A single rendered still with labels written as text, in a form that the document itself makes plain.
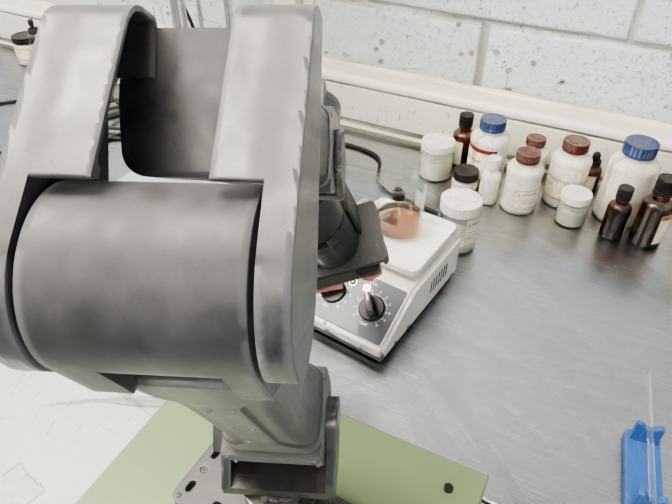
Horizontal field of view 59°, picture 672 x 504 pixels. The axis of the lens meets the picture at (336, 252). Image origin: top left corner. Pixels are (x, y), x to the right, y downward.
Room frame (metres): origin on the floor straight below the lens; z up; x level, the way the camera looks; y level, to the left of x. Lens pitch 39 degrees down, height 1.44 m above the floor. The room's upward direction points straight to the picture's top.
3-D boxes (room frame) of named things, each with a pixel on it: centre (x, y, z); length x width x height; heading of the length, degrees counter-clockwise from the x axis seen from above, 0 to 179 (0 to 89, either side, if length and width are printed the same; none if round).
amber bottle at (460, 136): (0.93, -0.22, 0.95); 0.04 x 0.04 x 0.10
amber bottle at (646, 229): (0.70, -0.46, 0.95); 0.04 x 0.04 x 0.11
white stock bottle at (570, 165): (0.81, -0.37, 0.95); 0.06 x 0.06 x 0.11
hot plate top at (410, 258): (0.61, -0.08, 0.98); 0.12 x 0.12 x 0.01; 55
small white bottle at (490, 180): (0.81, -0.25, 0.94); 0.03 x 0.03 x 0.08
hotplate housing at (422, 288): (0.59, -0.06, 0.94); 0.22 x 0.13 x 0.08; 145
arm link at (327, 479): (0.25, 0.04, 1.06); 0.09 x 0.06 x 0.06; 85
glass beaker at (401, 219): (0.61, -0.08, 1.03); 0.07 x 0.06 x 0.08; 160
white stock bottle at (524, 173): (0.79, -0.29, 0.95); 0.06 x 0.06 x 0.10
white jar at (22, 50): (1.41, 0.74, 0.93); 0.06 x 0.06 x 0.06
